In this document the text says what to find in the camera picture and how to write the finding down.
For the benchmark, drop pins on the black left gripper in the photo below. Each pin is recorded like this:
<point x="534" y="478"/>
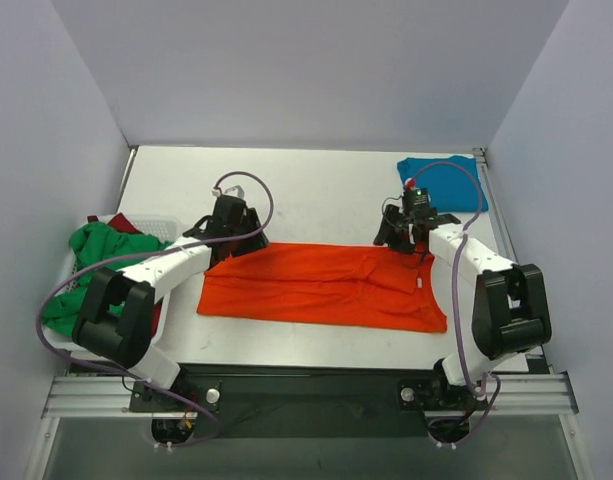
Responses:
<point x="243" y="240"/>

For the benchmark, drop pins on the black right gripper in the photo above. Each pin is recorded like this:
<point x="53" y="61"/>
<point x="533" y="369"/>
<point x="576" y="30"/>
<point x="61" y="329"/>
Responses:
<point x="395" y="235"/>

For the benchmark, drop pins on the orange t-shirt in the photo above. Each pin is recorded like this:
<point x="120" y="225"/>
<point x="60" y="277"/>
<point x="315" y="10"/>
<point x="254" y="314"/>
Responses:
<point x="358" y="286"/>

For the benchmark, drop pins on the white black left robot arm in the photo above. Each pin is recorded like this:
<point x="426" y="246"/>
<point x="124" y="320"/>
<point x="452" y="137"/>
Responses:
<point x="115" y="320"/>

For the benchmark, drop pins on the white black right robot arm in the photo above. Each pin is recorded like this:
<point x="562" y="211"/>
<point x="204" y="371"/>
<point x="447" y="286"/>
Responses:
<point x="499" y="308"/>

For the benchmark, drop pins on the white perforated plastic basket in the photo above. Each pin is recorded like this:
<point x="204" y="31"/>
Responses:
<point x="164" y="228"/>

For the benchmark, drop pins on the folded blue t-shirt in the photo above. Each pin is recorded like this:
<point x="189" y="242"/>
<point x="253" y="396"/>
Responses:
<point x="450" y="189"/>

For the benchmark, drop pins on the dark red t-shirt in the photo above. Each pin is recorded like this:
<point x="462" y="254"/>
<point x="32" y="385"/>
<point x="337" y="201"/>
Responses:
<point x="118" y="222"/>

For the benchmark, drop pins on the green t-shirt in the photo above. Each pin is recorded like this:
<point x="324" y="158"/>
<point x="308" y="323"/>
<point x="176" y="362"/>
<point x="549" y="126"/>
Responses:
<point x="93" y="243"/>

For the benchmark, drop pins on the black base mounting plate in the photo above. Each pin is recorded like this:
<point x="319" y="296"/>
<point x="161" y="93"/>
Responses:
<point x="247" y="402"/>

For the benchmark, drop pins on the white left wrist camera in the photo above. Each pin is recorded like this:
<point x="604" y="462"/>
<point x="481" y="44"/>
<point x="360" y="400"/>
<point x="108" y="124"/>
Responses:
<point x="235" y="191"/>

